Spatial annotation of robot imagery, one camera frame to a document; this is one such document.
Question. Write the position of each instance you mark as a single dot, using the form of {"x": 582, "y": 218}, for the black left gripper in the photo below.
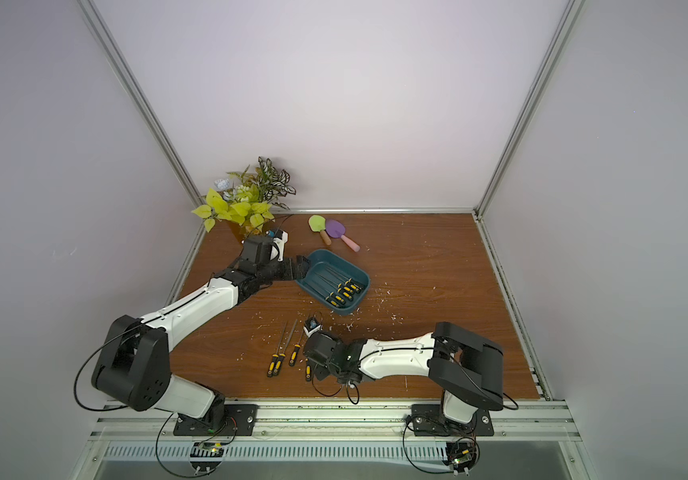
{"x": 300, "y": 272}

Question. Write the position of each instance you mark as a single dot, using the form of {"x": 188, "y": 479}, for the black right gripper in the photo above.
{"x": 311, "y": 346}

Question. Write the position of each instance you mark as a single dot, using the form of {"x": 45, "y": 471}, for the teal plastic storage box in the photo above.
{"x": 322, "y": 257}

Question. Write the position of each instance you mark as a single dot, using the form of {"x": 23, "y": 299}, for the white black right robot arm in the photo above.
{"x": 467, "y": 366}

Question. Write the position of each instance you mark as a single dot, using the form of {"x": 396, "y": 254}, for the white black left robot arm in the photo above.
{"x": 133, "y": 366}

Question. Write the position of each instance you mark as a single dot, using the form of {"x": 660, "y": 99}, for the amber glass vase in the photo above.
{"x": 241, "y": 232}

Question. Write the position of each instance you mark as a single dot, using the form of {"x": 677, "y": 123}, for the artificial green leafy plant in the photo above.
{"x": 251, "y": 194}

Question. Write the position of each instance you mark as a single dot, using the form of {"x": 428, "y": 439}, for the left small circuit board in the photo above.
{"x": 206, "y": 457}

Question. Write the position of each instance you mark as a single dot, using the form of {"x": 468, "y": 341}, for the small circuit board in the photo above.
{"x": 462, "y": 457}
{"x": 206, "y": 457}

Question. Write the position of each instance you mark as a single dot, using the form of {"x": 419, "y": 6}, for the right small circuit board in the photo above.
{"x": 462, "y": 457}

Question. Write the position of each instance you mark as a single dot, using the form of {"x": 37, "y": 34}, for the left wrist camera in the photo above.
{"x": 278, "y": 239}

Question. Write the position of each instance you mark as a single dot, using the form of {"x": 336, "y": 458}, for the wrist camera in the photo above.
{"x": 311, "y": 325}
{"x": 278, "y": 239}

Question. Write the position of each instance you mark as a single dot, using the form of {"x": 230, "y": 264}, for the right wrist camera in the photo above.
{"x": 311, "y": 325}

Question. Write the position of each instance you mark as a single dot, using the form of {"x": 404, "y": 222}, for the green trowel wooden handle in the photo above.
{"x": 317, "y": 224}

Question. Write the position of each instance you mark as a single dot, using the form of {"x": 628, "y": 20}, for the purple trowel pink handle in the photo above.
{"x": 337, "y": 230}

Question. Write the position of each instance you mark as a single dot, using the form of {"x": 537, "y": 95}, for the aluminium mounting rail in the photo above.
{"x": 329, "y": 419}

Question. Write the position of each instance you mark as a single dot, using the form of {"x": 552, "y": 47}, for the white slotted cable duct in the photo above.
{"x": 379, "y": 451}

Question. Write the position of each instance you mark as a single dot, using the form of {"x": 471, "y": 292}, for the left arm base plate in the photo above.
{"x": 224, "y": 419}

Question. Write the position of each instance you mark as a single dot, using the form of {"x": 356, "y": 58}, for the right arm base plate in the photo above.
{"x": 427, "y": 420}

